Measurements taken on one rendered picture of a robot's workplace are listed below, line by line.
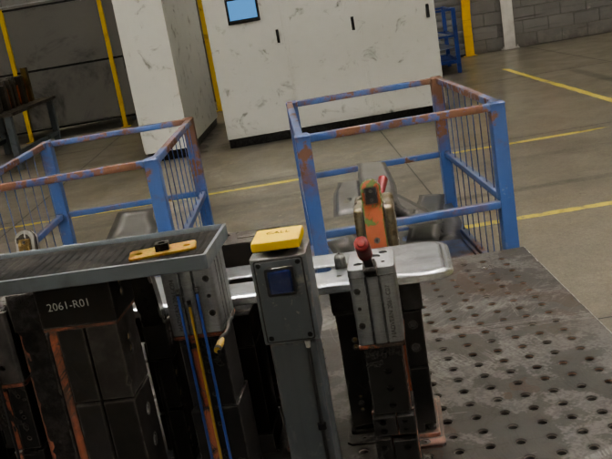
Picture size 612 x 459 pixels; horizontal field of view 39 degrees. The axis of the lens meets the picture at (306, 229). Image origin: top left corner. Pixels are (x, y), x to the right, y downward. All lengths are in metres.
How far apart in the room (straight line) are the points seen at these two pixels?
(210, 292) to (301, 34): 8.10
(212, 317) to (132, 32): 8.19
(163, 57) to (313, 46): 1.59
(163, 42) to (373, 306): 8.18
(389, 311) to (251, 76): 8.13
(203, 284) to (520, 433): 0.58
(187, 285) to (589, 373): 0.78
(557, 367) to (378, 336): 0.54
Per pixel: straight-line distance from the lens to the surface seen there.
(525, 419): 1.52
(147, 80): 9.36
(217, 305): 1.24
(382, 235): 1.52
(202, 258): 1.01
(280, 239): 1.03
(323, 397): 1.10
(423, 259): 1.40
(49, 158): 4.60
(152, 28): 9.31
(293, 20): 9.26
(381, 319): 1.22
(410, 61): 9.39
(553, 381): 1.63
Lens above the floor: 1.43
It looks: 15 degrees down
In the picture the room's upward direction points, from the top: 10 degrees counter-clockwise
